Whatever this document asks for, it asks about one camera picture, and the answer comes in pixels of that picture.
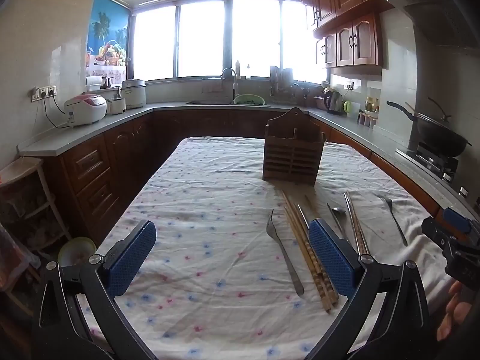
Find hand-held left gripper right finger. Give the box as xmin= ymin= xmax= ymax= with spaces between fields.
xmin=305 ymin=217 xmax=431 ymax=360

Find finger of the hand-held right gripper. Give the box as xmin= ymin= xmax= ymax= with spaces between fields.
xmin=442 ymin=207 xmax=472 ymax=234
xmin=421 ymin=217 xmax=452 ymax=250

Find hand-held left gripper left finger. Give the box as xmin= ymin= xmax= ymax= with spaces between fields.
xmin=37 ymin=219 xmax=158 ymax=360

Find bamboo chopstick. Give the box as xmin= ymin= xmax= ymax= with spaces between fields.
xmin=286 ymin=205 xmax=340 ymax=305
xmin=281 ymin=190 xmax=331 ymax=314

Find metal fork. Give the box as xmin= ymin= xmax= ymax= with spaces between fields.
xmin=266 ymin=209 xmax=305 ymax=296

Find metal spoon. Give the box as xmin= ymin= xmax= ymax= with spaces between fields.
xmin=326 ymin=202 xmax=353 ymax=242

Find metal chopstick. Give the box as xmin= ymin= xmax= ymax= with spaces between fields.
xmin=344 ymin=192 xmax=365 ymax=256
xmin=297 ymin=204 xmax=314 ymax=234
xmin=347 ymin=191 xmax=371 ymax=256

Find wooden utensil holder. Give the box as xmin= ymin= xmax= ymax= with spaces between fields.
xmin=262 ymin=107 xmax=326 ymax=187

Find person's right hand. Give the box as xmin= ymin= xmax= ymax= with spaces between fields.
xmin=436 ymin=280 xmax=474 ymax=343

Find steel fork on right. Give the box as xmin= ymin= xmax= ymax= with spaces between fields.
xmin=375 ymin=193 xmax=409 ymax=247

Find white bowl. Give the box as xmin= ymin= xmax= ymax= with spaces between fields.
xmin=57 ymin=236 xmax=98 ymax=268

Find gas stove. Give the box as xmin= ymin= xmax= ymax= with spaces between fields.
xmin=395 ymin=140 xmax=460 ymax=185

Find floral tablecloth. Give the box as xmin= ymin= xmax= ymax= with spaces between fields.
xmin=77 ymin=135 xmax=462 ymax=360

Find black wok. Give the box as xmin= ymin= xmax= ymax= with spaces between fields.
xmin=386 ymin=97 xmax=473 ymax=158

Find plastic storage shelf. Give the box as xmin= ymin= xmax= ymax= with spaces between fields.
xmin=0 ymin=156 xmax=73 ymax=271

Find spice jar set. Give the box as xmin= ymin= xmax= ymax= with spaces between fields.
xmin=358 ymin=110 xmax=378 ymax=128

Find grey kitchen countertop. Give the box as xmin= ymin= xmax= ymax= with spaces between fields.
xmin=19 ymin=103 xmax=480 ymax=219

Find small white electric pot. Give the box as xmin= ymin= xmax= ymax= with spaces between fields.
xmin=107 ymin=97 xmax=127 ymax=115

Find white and pink rice cooker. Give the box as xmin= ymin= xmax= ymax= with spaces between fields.
xmin=64 ymin=94 xmax=108 ymax=127

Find steel electric kettle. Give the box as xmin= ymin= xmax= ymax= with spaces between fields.
xmin=323 ymin=88 xmax=344 ymax=115

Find tall white cooker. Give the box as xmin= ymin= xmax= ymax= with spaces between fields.
xmin=120 ymin=79 xmax=147 ymax=110

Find kitchen sink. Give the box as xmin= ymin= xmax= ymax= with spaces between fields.
xmin=182 ymin=99 xmax=271 ymax=107

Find green colander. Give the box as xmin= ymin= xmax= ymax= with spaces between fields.
xmin=233 ymin=94 xmax=266 ymax=106

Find dish rack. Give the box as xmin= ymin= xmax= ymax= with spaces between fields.
xmin=269 ymin=65 xmax=301 ymax=103

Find kitchen faucet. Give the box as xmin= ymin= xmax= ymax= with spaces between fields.
xmin=221 ymin=67 xmax=239 ymax=103

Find wooden upper cabinets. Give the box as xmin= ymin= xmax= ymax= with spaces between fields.
xmin=300 ymin=0 xmax=432 ymax=69

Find range hood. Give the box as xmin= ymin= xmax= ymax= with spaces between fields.
xmin=382 ymin=0 xmax=480 ymax=50

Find beach and fruit window blind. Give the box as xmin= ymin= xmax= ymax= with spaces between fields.
xmin=85 ymin=0 xmax=130 ymax=79

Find kitchen window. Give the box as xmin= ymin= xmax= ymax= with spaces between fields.
xmin=129 ymin=0 xmax=328 ymax=82

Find black power cable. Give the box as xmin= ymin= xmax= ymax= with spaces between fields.
xmin=37 ymin=94 xmax=73 ymax=129

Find wall socket strip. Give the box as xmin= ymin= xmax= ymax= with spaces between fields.
xmin=31 ymin=85 xmax=57 ymax=102

